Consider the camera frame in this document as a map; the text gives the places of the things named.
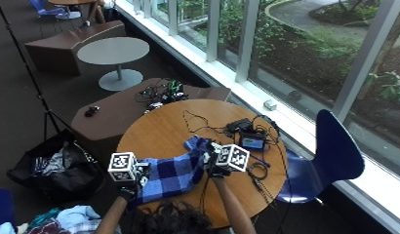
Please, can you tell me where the round grey table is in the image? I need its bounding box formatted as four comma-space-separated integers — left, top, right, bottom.
75, 36, 151, 93

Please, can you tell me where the round wooden table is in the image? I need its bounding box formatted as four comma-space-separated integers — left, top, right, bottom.
47, 0, 107, 25

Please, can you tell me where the small black object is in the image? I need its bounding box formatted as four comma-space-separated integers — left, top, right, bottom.
83, 105, 102, 118

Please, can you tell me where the thin black cable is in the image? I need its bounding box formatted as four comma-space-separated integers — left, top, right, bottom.
182, 109, 230, 135

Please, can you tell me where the white marker cube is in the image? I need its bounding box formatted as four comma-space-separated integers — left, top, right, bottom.
107, 151, 139, 182
215, 143, 252, 173

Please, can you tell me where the black box device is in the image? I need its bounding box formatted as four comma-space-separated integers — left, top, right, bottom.
226, 117, 254, 134

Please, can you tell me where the black bag with clothes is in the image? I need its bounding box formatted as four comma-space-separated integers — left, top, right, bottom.
6, 128, 107, 203

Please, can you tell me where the small white block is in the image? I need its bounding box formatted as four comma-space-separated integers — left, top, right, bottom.
263, 99, 279, 112

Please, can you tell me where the pile of clothes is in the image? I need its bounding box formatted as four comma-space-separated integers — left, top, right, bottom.
0, 204, 124, 234

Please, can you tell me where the blue checked cloth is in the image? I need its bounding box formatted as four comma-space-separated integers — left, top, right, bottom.
135, 134, 216, 206

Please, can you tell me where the coiled black cable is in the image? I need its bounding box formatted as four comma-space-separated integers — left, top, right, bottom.
246, 161, 271, 181

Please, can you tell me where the black tripod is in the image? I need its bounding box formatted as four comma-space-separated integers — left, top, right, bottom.
0, 0, 75, 141

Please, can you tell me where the person's left hand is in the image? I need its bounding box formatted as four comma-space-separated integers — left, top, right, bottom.
118, 162, 152, 203

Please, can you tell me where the tangle of cables and gear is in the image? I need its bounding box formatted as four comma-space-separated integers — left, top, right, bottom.
134, 77, 191, 113

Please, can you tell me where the black glove cable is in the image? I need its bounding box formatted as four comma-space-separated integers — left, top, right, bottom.
198, 171, 212, 214

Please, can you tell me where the small black screen device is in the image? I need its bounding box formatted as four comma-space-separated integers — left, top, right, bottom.
238, 131, 270, 152

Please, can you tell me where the brown bench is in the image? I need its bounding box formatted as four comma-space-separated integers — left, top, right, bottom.
71, 77, 232, 164
24, 19, 127, 78

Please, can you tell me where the blue plastic chair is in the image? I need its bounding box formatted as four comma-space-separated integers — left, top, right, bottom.
27, 0, 82, 20
275, 108, 367, 205
0, 187, 18, 233

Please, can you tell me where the person's right hand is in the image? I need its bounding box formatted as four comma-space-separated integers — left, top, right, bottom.
202, 141, 232, 179

